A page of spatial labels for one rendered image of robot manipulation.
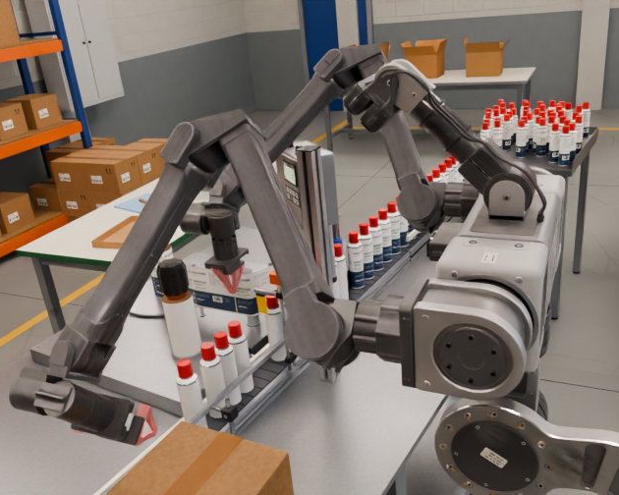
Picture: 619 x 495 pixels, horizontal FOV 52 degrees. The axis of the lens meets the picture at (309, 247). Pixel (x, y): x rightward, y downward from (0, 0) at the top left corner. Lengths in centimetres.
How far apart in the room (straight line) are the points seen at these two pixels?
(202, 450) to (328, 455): 46
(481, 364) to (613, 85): 827
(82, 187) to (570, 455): 505
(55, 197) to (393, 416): 474
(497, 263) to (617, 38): 811
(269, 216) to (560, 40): 811
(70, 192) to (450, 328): 524
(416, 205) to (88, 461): 103
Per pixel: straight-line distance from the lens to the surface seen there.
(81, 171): 566
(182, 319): 185
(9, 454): 187
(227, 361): 161
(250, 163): 96
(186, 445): 122
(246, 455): 117
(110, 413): 111
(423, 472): 242
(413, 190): 124
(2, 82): 668
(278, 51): 1000
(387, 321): 79
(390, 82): 94
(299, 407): 173
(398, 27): 926
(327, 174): 158
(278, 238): 89
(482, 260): 83
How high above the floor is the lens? 188
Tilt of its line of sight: 23 degrees down
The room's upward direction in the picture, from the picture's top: 6 degrees counter-clockwise
